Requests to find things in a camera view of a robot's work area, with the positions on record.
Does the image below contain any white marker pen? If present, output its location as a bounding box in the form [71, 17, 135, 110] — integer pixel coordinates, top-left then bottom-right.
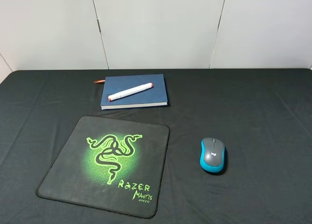
[108, 82, 153, 102]

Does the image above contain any grey and blue computer mouse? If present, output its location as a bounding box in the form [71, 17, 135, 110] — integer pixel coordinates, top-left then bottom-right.
[199, 138, 225, 173]

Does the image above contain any blue notebook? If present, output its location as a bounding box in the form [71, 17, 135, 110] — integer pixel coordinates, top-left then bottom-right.
[100, 74, 168, 110]

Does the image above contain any black razer mouse pad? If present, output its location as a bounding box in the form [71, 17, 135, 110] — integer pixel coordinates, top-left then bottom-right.
[36, 116, 170, 219]

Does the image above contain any orange bookmark ribbon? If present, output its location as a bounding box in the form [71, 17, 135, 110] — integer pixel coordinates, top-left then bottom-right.
[93, 80, 105, 84]

